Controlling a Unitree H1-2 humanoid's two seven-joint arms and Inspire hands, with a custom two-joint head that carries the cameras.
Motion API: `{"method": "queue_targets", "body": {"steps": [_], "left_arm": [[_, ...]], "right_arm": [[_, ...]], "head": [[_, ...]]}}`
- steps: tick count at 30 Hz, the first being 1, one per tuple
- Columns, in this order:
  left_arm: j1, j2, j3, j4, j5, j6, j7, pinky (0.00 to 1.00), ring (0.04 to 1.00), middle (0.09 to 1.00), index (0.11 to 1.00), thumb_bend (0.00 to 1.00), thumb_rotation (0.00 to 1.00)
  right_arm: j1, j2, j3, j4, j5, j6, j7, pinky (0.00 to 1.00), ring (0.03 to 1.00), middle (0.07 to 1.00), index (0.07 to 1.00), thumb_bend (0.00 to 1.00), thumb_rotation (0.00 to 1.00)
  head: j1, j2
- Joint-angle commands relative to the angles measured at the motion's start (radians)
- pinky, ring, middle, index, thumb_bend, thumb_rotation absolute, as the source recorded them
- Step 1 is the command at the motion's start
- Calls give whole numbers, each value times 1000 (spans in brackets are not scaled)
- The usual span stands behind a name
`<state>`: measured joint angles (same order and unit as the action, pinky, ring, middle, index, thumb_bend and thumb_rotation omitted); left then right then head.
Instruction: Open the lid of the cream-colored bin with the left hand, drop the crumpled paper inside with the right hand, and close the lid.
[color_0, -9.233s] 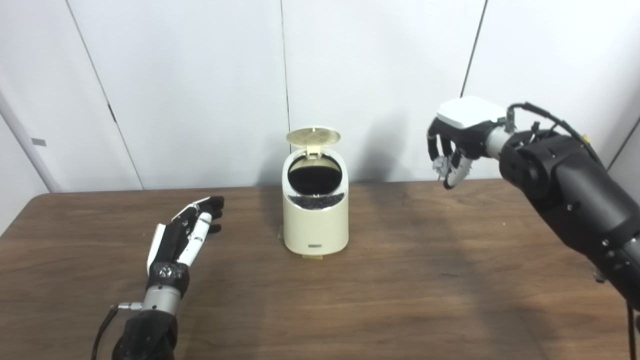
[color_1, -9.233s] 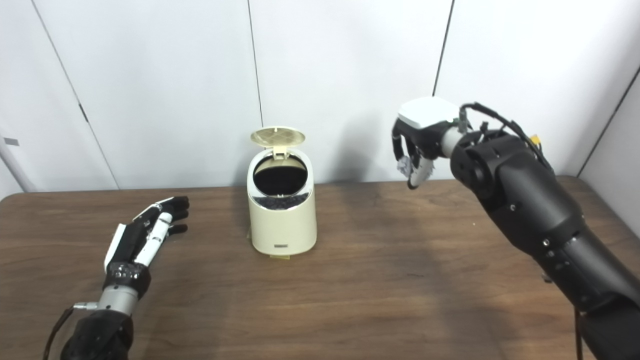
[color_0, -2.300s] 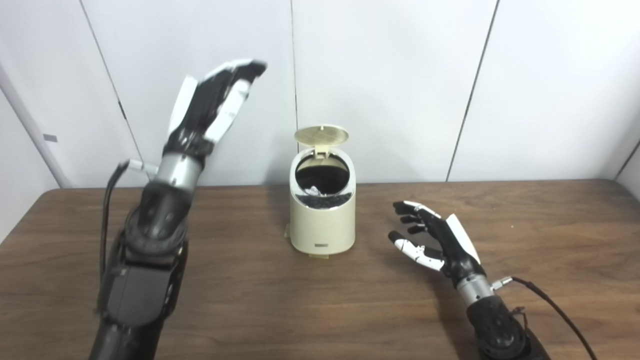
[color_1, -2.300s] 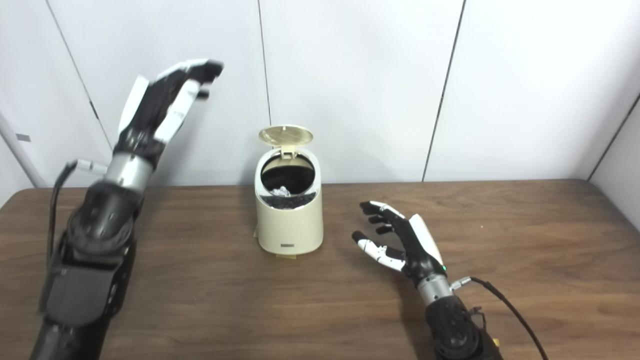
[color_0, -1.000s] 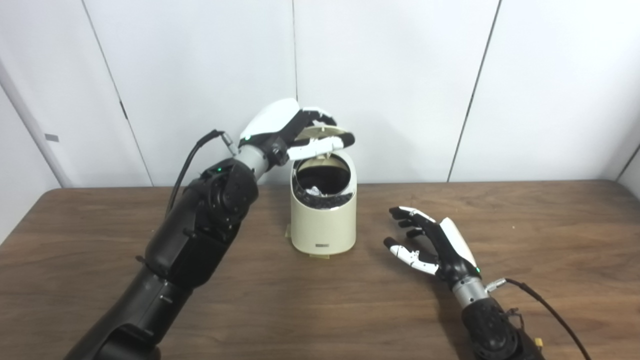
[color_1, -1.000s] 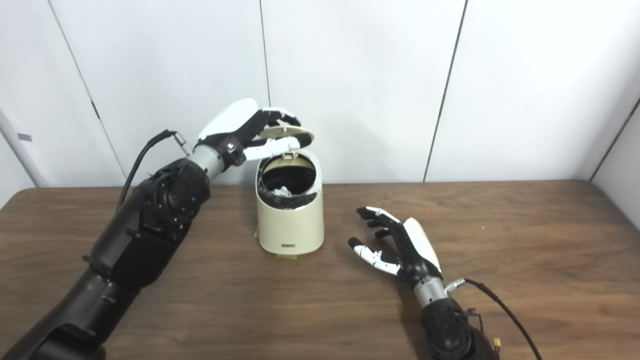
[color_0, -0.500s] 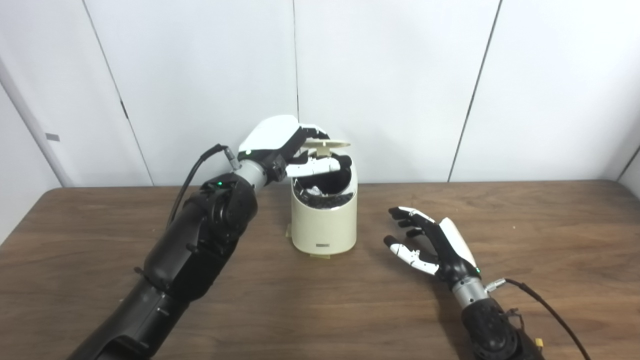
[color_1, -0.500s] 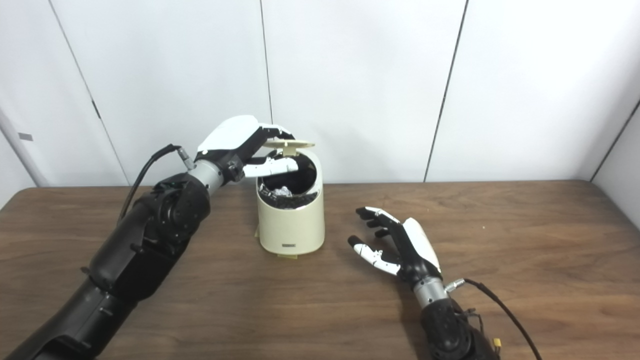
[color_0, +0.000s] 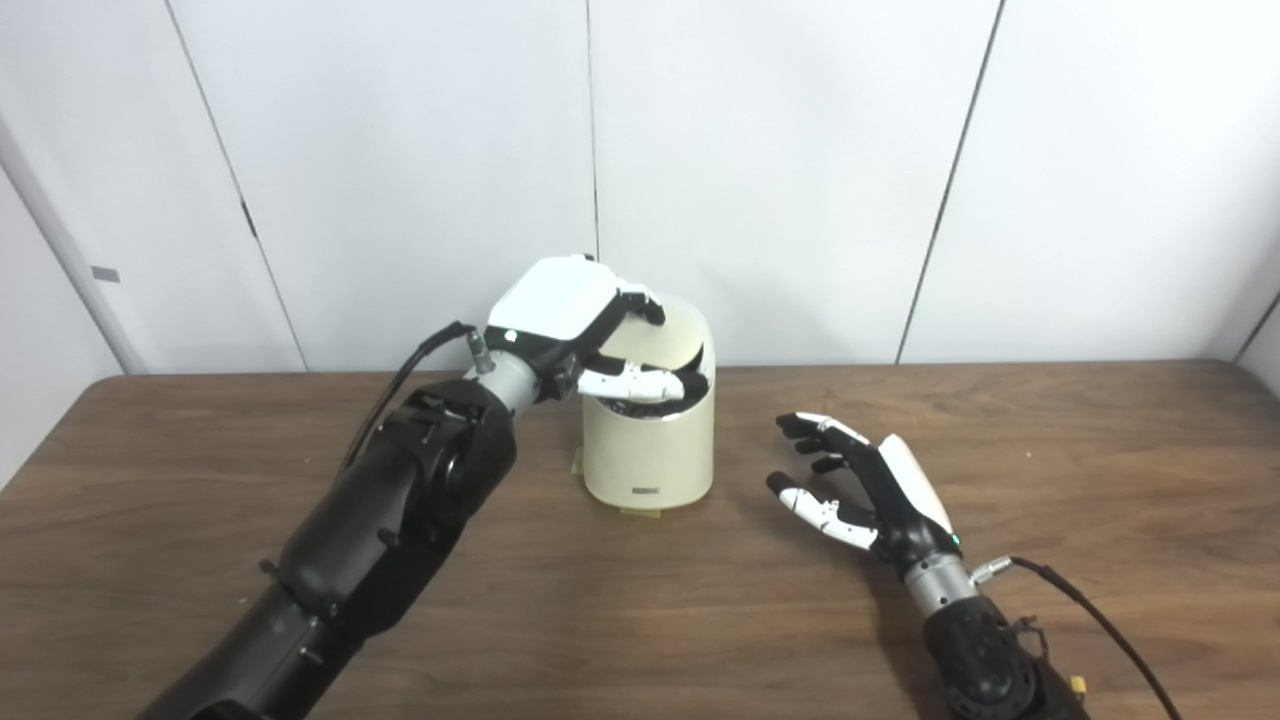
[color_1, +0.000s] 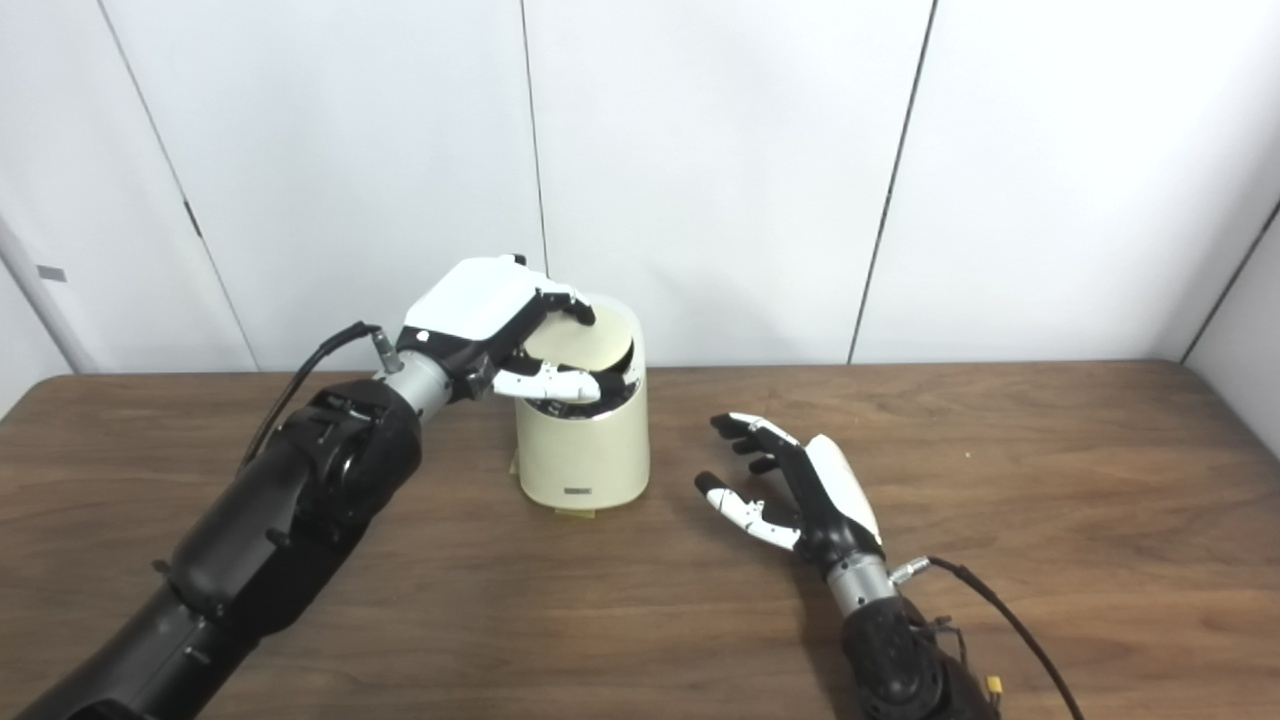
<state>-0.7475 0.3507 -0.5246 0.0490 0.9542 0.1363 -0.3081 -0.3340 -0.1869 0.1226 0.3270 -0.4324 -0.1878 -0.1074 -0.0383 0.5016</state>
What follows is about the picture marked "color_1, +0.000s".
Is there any white and black right hand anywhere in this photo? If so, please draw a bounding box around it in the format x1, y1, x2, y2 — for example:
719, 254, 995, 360
695, 412, 886, 581

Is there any white and black left hand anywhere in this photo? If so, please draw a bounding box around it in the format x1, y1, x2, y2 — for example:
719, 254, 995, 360
397, 255, 606, 406

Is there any cream round bin lid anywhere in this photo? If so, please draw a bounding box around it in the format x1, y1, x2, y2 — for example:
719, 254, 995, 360
520, 295, 638, 393

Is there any cream-colored bin body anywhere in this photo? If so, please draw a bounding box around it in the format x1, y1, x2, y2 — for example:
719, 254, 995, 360
513, 300, 651, 513

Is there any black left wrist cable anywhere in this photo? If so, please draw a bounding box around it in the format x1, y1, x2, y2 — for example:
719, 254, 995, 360
240, 320, 406, 466

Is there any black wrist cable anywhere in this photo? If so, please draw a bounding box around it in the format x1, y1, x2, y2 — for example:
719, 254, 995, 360
890, 556, 1086, 720
240, 320, 406, 466

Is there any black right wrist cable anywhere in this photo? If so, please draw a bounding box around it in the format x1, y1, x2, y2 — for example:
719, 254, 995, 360
890, 556, 1086, 720

